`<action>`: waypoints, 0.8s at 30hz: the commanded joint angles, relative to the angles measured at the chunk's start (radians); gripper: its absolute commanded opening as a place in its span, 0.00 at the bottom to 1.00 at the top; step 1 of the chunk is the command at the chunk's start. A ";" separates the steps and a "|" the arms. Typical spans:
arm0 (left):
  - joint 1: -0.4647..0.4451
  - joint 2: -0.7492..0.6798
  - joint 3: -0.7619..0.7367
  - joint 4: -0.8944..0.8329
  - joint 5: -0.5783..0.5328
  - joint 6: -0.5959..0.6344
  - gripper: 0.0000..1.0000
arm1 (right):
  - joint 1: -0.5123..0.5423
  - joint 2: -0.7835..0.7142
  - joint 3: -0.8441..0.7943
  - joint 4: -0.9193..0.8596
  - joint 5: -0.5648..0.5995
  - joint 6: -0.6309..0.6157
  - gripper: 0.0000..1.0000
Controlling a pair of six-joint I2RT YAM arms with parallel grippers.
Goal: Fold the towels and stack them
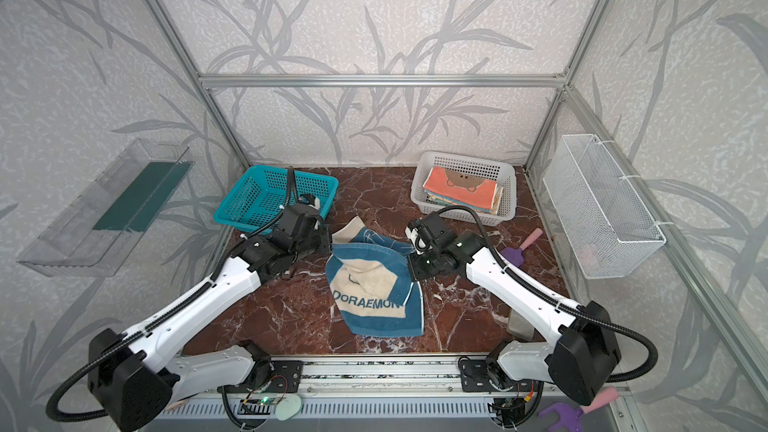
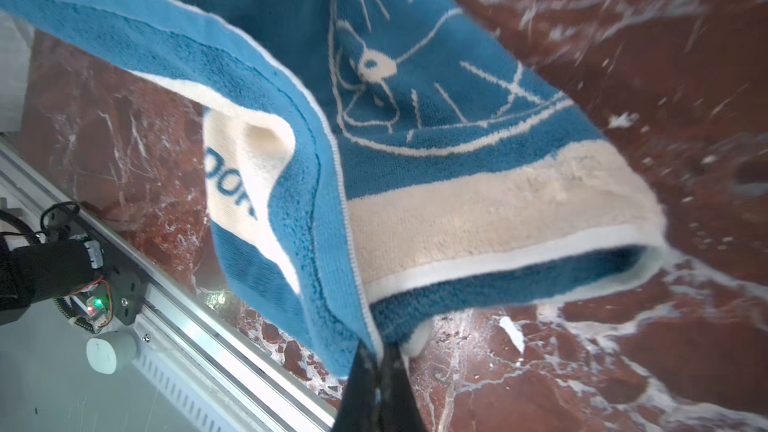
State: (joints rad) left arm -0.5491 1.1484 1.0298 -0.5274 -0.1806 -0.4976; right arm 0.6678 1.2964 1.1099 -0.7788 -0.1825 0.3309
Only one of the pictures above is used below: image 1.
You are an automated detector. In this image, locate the teal plastic basket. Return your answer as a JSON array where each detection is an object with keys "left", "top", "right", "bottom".
[{"left": 214, "top": 165, "right": 339, "bottom": 233}]

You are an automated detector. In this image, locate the brown red bear towel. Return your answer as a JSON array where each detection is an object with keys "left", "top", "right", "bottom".
[{"left": 423, "top": 166, "right": 500, "bottom": 194}]

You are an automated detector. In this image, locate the blue cream Doraemon towel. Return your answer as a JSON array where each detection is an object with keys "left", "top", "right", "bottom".
[{"left": 325, "top": 217, "right": 424, "bottom": 338}]

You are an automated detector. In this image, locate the white plastic basket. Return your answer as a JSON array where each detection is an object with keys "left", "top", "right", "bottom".
[{"left": 411, "top": 152, "right": 517, "bottom": 227}]

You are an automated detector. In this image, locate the orange bunny pattern towel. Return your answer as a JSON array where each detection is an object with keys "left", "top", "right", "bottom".
[{"left": 426, "top": 187, "right": 503, "bottom": 215}]

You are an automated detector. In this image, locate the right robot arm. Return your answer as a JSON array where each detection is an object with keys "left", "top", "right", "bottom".
[{"left": 405, "top": 208, "right": 659, "bottom": 405}]

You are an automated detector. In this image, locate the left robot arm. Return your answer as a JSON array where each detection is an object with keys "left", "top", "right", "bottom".
[{"left": 45, "top": 168, "right": 331, "bottom": 431}]

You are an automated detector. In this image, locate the grey rectangular block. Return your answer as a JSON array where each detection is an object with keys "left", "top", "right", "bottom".
[{"left": 506, "top": 310, "right": 535, "bottom": 342}]

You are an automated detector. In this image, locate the pale green oval pad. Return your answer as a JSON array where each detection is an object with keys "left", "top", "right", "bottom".
[{"left": 274, "top": 394, "right": 303, "bottom": 421}]

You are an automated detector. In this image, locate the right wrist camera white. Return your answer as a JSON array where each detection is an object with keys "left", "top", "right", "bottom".
[{"left": 405, "top": 227, "right": 428, "bottom": 254}]

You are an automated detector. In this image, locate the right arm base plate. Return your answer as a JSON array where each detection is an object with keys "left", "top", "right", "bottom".
[{"left": 457, "top": 356, "right": 535, "bottom": 394}]

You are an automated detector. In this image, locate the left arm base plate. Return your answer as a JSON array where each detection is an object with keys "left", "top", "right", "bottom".
[{"left": 251, "top": 360, "right": 304, "bottom": 394}]

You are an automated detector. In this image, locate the white wire mesh basket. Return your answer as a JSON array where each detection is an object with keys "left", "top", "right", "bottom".
[{"left": 543, "top": 134, "right": 666, "bottom": 280}]

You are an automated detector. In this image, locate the clear acrylic wall shelf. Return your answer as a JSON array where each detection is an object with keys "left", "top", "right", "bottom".
[{"left": 17, "top": 139, "right": 194, "bottom": 278}]

